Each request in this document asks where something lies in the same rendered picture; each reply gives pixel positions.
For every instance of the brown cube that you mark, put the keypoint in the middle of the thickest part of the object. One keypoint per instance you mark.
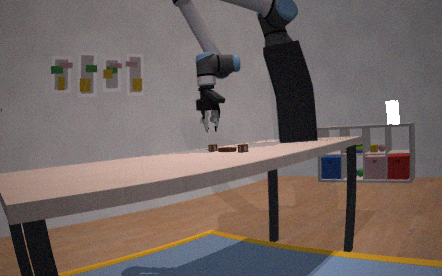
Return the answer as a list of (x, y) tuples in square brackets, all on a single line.
[(212, 147), (243, 148)]

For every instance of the brown rectangular tray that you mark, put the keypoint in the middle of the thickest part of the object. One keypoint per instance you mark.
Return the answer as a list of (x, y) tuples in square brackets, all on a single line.
[(227, 149)]

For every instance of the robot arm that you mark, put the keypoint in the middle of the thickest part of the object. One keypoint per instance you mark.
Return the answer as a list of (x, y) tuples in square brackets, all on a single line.
[(212, 62)]

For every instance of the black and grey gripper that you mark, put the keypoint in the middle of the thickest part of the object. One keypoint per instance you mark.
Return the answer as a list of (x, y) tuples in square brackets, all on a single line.
[(209, 105)]

